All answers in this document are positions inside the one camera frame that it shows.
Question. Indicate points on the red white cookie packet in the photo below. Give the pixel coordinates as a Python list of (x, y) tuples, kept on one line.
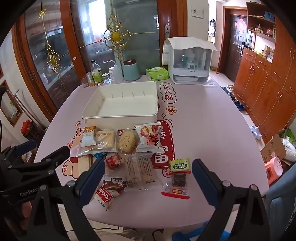
[(105, 197)]

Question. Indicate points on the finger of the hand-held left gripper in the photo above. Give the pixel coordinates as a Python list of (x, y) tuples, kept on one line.
[(26, 146), (56, 155)]

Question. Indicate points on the blue plastic bag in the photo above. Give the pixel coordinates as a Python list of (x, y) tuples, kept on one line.
[(196, 233)]

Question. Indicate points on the small glass jar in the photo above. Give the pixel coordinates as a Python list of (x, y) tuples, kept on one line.
[(106, 78)]

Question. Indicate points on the teal canister with brown lid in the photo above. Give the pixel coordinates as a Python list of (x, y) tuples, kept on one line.
[(131, 71)]

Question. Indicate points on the glass bottle with green label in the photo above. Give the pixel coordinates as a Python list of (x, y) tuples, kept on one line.
[(97, 75)]

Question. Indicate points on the blue slippers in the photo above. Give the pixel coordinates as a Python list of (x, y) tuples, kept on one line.
[(240, 106)]

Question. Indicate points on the red lidded container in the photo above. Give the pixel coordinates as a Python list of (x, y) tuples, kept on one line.
[(26, 127)]

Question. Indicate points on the small red candy packet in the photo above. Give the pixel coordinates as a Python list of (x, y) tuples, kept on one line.
[(113, 162)]

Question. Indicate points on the wooden framed wall niche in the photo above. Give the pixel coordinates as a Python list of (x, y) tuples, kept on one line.
[(10, 109)]

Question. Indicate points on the small white bottle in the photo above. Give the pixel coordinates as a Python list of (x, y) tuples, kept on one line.
[(112, 74)]

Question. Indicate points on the clear wafer stick packet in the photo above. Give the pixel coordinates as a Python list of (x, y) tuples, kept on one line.
[(84, 163)]

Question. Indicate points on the wood-framed glass sliding door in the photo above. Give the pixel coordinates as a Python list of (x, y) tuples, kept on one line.
[(69, 46)]

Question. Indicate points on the silver foil snack packet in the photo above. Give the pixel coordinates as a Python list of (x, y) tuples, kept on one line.
[(115, 183)]

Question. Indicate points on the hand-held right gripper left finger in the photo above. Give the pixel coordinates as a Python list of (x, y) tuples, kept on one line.
[(92, 179)]

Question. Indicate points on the round rice cake packet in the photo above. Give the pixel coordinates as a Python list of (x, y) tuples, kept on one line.
[(126, 141)]

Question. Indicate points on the dark brown bar packet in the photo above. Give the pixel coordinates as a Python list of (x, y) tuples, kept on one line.
[(178, 181)]

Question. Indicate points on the green pastry packet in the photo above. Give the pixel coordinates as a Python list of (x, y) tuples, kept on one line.
[(180, 166)]

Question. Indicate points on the white plastic tray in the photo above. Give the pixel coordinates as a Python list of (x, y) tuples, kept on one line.
[(120, 120)]

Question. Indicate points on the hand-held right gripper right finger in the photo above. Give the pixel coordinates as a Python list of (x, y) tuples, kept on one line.
[(203, 179)]

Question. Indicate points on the long clear beige bar packet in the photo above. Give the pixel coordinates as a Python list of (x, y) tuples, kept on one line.
[(138, 171)]

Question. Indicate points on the clear bread packet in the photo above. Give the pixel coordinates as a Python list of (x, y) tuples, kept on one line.
[(105, 141)]

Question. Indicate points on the cardboard box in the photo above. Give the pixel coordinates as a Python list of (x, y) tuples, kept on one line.
[(275, 147)]

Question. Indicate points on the white plastic bag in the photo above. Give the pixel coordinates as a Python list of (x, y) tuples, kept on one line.
[(289, 148)]

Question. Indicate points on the green tissue pack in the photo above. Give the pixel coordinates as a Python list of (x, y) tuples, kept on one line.
[(157, 73)]

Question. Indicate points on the wooden wall cabinet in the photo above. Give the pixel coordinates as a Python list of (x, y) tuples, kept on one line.
[(266, 88)]

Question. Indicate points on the white squeeze bottle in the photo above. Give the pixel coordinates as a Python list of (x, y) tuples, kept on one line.
[(118, 73)]

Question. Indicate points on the dark entrance door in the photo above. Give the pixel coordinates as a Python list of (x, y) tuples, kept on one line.
[(235, 51)]

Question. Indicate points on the small white orange-topped packet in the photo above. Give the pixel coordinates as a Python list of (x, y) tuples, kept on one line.
[(88, 139)]

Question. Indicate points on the white wall switch panel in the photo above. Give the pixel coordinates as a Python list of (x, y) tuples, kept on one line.
[(197, 12)]

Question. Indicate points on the pink plastic stool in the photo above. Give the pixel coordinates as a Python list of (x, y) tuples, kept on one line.
[(272, 169)]

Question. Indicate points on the white bottle storage cabinet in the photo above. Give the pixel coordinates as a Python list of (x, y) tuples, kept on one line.
[(189, 71)]

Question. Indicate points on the blue grey chair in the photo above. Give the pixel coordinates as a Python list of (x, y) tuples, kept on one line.
[(282, 208)]

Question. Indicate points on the white red fruit-print packet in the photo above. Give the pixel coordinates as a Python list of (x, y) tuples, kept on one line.
[(149, 139)]

